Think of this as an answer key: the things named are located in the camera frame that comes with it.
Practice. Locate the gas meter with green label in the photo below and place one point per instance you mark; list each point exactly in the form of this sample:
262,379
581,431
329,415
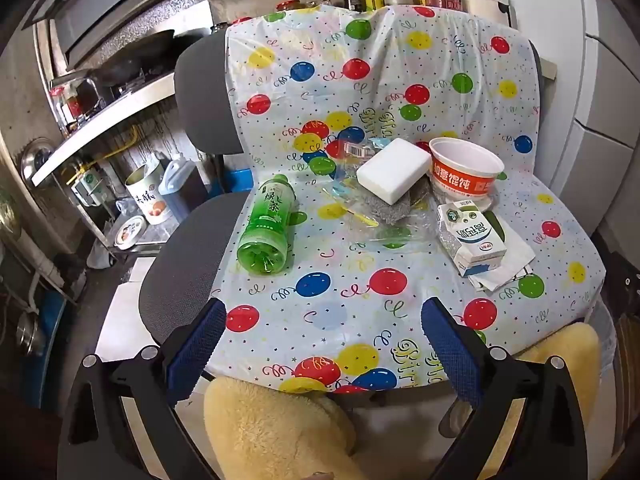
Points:
90,185

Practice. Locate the white paper napkin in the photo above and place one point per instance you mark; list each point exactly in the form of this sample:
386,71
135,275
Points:
515,255

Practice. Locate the green tea bottle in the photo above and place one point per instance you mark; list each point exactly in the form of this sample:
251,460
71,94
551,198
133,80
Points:
267,220

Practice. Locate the grey fleece cloth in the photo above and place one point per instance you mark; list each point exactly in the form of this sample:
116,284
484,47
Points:
385,210

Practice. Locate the round metal lid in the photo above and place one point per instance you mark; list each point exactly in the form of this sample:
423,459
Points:
37,160

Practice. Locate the balloon print plastic tablecloth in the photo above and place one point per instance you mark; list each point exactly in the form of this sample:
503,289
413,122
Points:
350,110

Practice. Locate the steel range hood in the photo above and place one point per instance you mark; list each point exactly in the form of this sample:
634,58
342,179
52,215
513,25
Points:
115,0

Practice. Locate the person's left leg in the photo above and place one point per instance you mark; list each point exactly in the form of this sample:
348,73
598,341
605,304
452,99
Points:
280,430

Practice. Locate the black wok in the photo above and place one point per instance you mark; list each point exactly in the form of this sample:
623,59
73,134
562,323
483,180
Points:
135,55

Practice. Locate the red paper bowl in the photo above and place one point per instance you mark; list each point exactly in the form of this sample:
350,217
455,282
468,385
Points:
465,175

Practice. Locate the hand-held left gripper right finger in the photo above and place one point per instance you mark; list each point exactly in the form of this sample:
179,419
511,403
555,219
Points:
452,350

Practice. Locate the clear plastic bag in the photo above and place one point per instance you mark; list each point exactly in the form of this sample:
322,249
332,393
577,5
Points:
357,151

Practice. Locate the blue plastic canister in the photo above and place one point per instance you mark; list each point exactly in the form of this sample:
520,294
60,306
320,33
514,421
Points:
182,190

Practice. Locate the white sponge block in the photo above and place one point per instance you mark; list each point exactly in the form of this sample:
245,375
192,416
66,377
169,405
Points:
392,170

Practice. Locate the steel bowl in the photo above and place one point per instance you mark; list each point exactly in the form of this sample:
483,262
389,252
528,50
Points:
29,332

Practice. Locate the white milk carton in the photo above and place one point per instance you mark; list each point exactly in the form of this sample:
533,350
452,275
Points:
470,240

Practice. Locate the white round tin can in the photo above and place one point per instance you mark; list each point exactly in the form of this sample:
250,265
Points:
147,195

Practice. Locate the black office chair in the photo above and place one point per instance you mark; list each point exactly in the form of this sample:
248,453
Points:
205,90

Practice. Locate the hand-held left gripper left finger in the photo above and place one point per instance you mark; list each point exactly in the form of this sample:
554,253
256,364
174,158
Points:
197,347

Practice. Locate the white refrigerator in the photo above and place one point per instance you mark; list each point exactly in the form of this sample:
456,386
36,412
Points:
600,85

